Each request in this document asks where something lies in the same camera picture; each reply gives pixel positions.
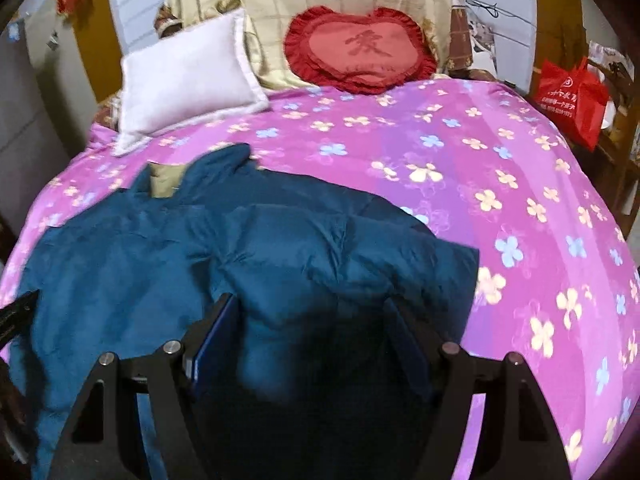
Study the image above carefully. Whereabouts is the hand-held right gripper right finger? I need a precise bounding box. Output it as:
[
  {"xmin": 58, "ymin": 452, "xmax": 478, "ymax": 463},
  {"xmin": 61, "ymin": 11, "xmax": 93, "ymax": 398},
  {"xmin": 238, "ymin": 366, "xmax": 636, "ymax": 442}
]
[{"xmin": 385, "ymin": 300, "xmax": 573, "ymax": 480}]

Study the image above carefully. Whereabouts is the red shopping bag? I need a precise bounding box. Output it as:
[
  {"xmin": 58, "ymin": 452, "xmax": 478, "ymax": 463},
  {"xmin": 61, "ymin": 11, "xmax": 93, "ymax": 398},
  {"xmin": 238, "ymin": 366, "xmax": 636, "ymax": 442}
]
[{"xmin": 537, "ymin": 57, "xmax": 611, "ymax": 153}]

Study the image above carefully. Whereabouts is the wooden chair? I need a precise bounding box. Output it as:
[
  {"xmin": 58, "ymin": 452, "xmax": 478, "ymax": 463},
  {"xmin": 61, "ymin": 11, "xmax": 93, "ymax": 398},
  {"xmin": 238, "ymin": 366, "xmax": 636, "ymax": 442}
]
[{"xmin": 585, "ymin": 55, "xmax": 640, "ymax": 221}]

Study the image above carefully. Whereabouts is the pink floral bed sheet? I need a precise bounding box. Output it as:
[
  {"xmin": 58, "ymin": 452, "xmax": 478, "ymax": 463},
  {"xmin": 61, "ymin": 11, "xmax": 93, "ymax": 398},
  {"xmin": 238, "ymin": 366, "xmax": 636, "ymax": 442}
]
[{"xmin": 0, "ymin": 77, "xmax": 640, "ymax": 480}]

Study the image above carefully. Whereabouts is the white pillow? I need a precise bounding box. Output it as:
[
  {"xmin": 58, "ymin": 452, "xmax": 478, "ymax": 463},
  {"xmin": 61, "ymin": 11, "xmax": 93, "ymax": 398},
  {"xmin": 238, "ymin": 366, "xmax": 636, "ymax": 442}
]
[{"xmin": 114, "ymin": 7, "xmax": 271, "ymax": 157}]

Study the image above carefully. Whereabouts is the blue padded jacket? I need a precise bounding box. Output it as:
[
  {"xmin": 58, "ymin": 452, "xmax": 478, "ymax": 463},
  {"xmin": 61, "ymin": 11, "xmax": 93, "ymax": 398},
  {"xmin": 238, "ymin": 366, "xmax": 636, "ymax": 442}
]
[{"xmin": 10, "ymin": 142, "xmax": 481, "ymax": 480}]

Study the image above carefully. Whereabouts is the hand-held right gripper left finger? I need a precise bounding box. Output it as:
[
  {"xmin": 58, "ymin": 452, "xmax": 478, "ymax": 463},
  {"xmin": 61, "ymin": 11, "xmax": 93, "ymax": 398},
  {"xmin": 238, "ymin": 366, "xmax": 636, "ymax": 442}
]
[{"xmin": 50, "ymin": 292, "xmax": 241, "ymax": 480}]

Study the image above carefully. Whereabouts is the white slatted headboard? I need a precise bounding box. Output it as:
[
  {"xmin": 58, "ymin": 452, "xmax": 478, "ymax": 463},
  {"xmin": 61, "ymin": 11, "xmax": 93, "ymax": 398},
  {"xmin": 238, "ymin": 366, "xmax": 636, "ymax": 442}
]
[{"xmin": 102, "ymin": 0, "xmax": 536, "ymax": 81}]

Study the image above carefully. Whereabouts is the red heart-shaped pillow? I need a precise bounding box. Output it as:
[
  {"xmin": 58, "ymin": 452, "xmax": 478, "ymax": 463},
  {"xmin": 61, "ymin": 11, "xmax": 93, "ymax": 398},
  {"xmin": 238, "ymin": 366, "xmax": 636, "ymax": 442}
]
[{"xmin": 284, "ymin": 5, "xmax": 440, "ymax": 96}]

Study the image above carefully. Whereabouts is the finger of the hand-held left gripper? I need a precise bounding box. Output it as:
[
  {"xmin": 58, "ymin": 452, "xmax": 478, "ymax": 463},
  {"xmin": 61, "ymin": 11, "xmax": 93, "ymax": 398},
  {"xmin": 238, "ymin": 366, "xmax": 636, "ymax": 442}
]
[{"xmin": 0, "ymin": 290, "xmax": 40, "ymax": 348}]

